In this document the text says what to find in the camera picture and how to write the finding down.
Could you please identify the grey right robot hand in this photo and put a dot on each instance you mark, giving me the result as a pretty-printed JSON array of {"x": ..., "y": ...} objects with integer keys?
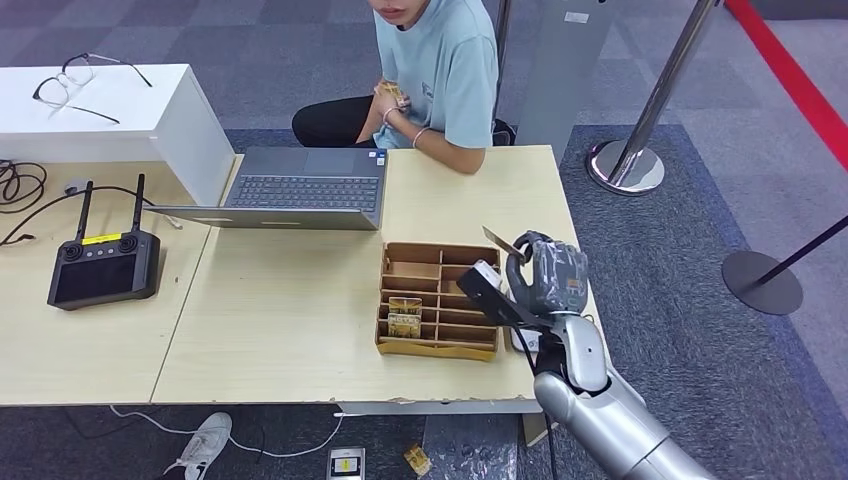
[{"x": 517, "y": 275}]

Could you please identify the person's left hand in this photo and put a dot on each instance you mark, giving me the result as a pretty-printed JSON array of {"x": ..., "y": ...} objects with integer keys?
[{"x": 391, "y": 109}]

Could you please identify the gold hotel card stack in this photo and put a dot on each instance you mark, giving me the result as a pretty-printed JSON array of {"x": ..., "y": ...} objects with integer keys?
[{"x": 392, "y": 91}]

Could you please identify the cardboard card organizer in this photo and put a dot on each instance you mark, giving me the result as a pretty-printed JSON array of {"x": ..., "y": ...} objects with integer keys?
[{"x": 414, "y": 272}]

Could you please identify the gold hotel key card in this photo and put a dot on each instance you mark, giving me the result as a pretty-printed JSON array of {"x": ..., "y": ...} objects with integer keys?
[
  {"x": 405, "y": 305},
  {"x": 418, "y": 461},
  {"x": 404, "y": 326}
]

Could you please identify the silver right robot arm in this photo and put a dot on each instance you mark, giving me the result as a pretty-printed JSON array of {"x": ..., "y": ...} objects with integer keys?
[{"x": 596, "y": 424}]

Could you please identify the person's left forearm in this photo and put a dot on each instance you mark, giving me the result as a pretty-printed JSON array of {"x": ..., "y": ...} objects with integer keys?
[{"x": 450, "y": 156}]

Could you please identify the person's right forearm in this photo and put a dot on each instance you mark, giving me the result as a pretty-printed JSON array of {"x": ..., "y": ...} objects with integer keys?
[{"x": 371, "y": 126}]

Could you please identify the clear plastic hand cover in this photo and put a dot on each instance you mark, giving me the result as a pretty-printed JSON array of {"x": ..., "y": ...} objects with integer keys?
[{"x": 560, "y": 272}]

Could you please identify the person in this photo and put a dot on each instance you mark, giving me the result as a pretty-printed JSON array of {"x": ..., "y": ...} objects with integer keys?
[{"x": 437, "y": 73}]

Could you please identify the grey card reader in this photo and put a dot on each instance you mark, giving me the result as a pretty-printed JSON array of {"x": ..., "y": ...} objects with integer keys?
[{"x": 523, "y": 341}]

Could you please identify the grey open laptop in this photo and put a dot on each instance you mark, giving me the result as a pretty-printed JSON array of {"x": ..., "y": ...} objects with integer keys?
[{"x": 305, "y": 192}]

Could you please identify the pale wooden desk leg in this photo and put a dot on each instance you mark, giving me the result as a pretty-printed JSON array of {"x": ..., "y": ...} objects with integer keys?
[{"x": 533, "y": 430}]

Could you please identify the clear bubble wrap sheet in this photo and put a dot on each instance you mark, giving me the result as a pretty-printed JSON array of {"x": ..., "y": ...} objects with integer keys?
[{"x": 470, "y": 450}]

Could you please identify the white box shelf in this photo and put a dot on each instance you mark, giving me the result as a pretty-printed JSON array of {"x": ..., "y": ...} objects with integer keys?
[{"x": 199, "y": 152}]

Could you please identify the small device with yellow label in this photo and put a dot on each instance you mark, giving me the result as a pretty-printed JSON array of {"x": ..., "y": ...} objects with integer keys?
[{"x": 346, "y": 465}]

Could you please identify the black-rimmed eyeglasses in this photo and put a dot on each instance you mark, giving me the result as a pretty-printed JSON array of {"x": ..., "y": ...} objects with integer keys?
[{"x": 79, "y": 71}]

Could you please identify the small grey adapter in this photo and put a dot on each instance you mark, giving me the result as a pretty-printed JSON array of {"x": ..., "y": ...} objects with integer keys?
[{"x": 77, "y": 187}]

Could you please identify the black remote controller with antennas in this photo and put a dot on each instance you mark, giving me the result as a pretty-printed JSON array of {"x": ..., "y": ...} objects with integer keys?
[{"x": 99, "y": 278}]

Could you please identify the red barrier belt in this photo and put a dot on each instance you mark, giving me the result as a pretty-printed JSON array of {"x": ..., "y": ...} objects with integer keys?
[{"x": 788, "y": 73}]

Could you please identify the white sneaker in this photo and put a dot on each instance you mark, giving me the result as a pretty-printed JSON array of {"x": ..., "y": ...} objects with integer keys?
[{"x": 202, "y": 444}]

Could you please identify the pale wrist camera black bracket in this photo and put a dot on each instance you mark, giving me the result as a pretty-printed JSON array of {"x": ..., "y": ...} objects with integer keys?
[{"x": 487, "y": 301}]

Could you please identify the chrome stanchion post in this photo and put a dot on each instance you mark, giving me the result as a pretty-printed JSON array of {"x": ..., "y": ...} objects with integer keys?
[{"x": 626, "y": 166}]

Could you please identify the black stanchion post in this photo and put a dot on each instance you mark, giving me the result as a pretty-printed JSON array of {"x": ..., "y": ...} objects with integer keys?
[{"x": 762, "y": 285}]

